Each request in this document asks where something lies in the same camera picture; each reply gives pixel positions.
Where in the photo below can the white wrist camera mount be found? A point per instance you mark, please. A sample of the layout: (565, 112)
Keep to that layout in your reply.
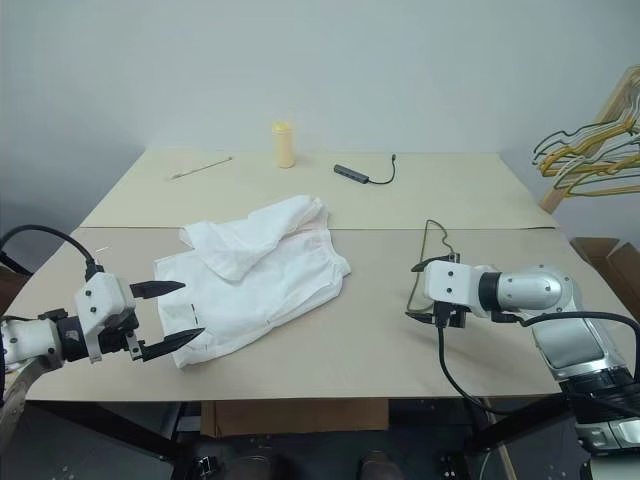
(100, 295)
(447, 282)

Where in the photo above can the black metal table frame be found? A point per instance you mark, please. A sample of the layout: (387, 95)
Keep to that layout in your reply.
(125, 430)

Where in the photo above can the wooden clothes rack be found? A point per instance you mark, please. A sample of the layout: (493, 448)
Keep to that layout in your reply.
(554, 197)

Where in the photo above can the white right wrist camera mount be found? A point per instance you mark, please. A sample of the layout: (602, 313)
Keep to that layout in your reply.
(447, 282)

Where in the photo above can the pale yellow bottle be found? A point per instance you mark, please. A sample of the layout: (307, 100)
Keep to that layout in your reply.
(284, 147)

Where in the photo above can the dark brown rounded shape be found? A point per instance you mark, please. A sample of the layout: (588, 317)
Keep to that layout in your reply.
(255, 470)
(376, 467)

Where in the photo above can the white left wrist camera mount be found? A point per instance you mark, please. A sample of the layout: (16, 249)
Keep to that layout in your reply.
(100, 295)

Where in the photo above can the flat brown cardboard piece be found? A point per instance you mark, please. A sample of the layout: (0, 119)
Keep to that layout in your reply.
(300, 415)

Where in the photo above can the white garment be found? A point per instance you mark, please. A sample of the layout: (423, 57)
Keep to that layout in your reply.
(260, 280)

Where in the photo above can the thin beige pencil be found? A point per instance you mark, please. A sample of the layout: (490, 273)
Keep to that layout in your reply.
(200, 168)

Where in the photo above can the open brown cardboard box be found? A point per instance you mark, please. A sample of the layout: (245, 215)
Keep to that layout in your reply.
(620, 270)

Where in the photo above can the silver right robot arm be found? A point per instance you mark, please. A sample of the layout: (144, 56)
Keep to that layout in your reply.
(535, 287)

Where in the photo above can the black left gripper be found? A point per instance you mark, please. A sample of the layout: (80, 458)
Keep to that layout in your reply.
(115, 337)

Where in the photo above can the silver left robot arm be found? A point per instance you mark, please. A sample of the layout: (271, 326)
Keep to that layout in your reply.
(25, 340)

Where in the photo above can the dark brown box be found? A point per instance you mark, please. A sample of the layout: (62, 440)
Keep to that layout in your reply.
(12, 295)

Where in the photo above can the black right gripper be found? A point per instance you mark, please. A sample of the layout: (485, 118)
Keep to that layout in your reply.
(450, 315)

